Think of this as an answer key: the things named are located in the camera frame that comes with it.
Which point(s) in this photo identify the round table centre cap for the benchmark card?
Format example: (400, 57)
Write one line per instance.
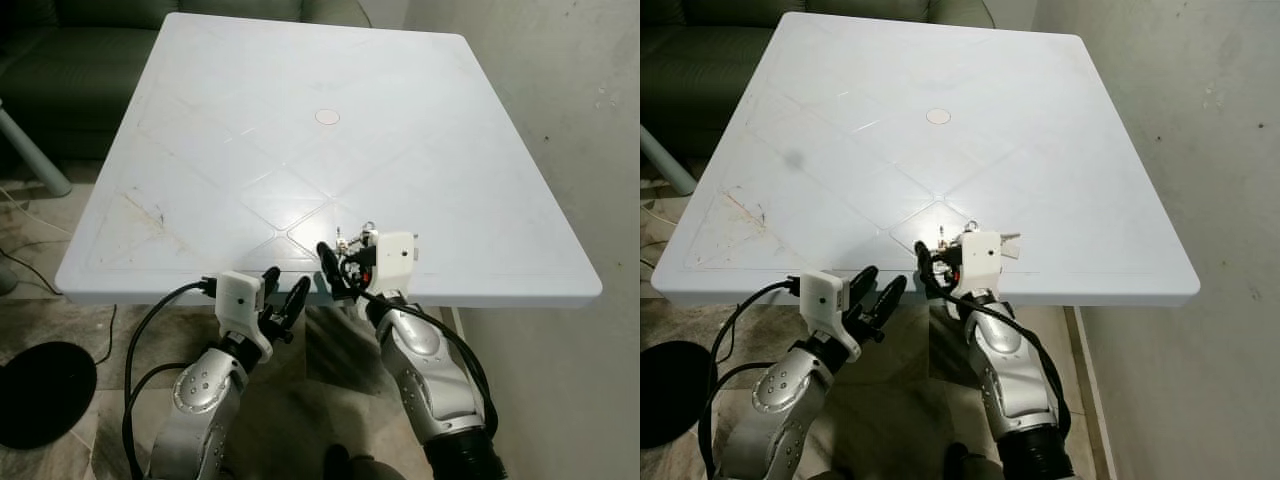
(938, 116)
(327, 116)

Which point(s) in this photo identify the dark robot foot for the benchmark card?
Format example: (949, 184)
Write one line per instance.
(360, 466)
(975, 465)

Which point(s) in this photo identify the black round floor base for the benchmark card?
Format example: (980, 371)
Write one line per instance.
(40, 395)
(670, 395)

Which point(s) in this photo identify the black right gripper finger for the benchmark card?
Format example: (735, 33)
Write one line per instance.
(929, 270)
(333, 270)

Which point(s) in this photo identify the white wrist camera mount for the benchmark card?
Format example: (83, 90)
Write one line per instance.
(238, 296)
(392, 255)
(980, 258)
(822, 296)

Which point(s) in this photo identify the dark green sofa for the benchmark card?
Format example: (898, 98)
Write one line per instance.
(70, 75)

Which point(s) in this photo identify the grey metal pole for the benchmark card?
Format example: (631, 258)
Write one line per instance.
(35, 155)
(668, 165)

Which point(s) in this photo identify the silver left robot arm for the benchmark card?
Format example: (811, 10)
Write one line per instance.
(790, 388)
(205, 388)

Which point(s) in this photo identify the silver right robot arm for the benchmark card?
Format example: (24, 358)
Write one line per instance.
(425, 365)
(1015, 370)

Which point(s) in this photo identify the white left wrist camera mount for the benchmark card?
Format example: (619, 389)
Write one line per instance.
(238, 296)
(822, 296)

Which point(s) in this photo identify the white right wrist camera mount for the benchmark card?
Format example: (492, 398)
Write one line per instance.
(980, 258)
(392, 255)

